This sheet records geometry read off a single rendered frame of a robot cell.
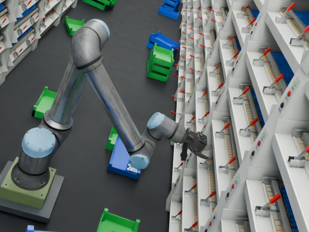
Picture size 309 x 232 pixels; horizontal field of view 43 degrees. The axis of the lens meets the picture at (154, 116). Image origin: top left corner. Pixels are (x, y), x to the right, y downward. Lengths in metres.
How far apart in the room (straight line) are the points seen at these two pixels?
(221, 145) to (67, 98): 0.75
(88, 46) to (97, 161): 1.10
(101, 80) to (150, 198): 1.03
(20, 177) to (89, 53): 0.76
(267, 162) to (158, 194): 1.27
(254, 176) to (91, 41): 0.82
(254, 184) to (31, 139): 1.06
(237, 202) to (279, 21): 0.74
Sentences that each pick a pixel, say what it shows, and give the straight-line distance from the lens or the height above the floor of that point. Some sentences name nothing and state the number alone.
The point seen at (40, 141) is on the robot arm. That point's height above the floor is 0.41.
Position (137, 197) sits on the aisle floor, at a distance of 2.42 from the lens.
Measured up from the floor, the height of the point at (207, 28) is 0.72.
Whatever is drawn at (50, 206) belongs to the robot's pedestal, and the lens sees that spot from 2.12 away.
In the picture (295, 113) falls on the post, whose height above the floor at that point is 1.16.
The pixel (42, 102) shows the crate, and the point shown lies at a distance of 2.95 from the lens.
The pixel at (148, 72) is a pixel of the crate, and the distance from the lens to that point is 3.79.
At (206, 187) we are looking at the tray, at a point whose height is 0.50.
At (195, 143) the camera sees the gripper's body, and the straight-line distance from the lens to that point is 1.88.
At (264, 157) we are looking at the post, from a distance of 1.32.
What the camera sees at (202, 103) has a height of 0.50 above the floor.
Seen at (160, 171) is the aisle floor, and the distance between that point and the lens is 2.68.
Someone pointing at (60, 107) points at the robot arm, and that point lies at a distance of 1.95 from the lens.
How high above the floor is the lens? 1.60
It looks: 30 degrees down
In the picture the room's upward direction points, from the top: 23 degrees clockwise
